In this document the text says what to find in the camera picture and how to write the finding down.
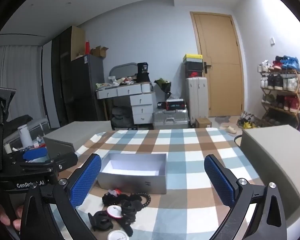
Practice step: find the open cardboard box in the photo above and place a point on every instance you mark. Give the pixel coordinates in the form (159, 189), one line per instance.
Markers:
(100, 52)

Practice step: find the dark grey fridge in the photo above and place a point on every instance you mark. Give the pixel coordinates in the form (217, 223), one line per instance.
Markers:
(87, 87)

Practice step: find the silver box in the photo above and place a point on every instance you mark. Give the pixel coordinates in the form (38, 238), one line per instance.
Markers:
(132, 180)

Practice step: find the pile of desk clutter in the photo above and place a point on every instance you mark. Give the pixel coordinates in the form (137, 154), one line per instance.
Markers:
(117, 82)

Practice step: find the checked tablecloth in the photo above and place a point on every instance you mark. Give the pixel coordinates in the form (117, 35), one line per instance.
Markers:
(185, 155)

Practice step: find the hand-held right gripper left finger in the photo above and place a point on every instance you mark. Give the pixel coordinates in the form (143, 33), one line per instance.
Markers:
(86, 180)

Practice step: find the tall cardboard box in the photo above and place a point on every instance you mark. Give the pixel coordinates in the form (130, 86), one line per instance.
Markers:
(77, 42)

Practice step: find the wooden shoe rack with shoes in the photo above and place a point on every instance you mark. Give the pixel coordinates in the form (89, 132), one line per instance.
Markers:
(280, 80)

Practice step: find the black gift bag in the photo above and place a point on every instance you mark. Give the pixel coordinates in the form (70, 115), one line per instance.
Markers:
(143, 72)

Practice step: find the white bottle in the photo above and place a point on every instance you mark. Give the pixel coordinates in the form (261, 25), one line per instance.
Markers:
(25, 137)

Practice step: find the wooden door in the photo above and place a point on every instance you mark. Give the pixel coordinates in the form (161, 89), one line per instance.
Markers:
(220, 55)

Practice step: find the beige slipper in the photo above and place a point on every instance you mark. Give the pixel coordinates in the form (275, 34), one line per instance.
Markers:
(228, 129)

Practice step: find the white curtain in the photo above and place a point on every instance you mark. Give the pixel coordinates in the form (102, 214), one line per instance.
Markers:
(15, 67)

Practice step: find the grey bag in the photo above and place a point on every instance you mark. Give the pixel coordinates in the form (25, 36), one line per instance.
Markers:
(122, 117)

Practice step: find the black and red shoe box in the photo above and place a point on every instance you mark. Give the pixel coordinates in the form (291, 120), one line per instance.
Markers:
(193, 74)

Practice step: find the bamboo shoe rack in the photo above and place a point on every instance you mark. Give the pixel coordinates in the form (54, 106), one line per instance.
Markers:
(298, 92)

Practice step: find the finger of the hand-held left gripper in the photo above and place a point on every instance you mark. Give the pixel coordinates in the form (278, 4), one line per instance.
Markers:
(35, 153)
(65, 162)

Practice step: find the silver ribbed suitcase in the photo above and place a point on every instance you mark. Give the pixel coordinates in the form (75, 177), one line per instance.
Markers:
(170, 120)

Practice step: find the person's left hand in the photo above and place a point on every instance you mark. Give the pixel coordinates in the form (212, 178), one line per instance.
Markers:
(3, 215)

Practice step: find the white light switch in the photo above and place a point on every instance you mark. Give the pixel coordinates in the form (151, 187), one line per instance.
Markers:
(272, 41)

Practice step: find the pile of black hair accessories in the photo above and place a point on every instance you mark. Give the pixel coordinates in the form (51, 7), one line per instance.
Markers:
(130, 205)

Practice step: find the dark wardrobe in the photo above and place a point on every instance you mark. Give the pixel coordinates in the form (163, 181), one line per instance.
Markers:
(62, 75)

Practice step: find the bouquet in black wrap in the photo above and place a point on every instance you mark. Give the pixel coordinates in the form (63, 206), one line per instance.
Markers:
(163, 86)

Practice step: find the grey arched mirror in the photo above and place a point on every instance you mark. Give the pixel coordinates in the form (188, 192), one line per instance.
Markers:
(120, 68)

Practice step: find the red packet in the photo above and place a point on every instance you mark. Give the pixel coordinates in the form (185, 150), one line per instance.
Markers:
(87, 47)

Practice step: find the white desk with drawers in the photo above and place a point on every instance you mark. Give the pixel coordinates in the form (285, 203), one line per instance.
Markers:
(140, 100)

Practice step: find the small black box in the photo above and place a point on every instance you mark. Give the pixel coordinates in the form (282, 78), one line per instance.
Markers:
(161, 105)

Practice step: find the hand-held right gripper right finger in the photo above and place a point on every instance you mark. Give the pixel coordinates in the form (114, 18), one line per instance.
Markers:
(218, 180)

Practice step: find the grey cushion block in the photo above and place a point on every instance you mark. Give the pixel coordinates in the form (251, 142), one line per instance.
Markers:
(272, 155)
(85, 132)

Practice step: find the white upright suitcase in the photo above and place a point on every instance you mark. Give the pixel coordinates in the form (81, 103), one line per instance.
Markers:
(196, 100)

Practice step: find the black box with red edge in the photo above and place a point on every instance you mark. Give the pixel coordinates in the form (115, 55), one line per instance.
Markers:
(175, 105)

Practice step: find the pile of floor shoes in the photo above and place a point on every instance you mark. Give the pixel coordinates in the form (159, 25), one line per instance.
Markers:
(246, 121)

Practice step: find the small cardboard box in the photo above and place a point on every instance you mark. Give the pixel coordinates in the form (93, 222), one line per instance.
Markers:
(203, 123)

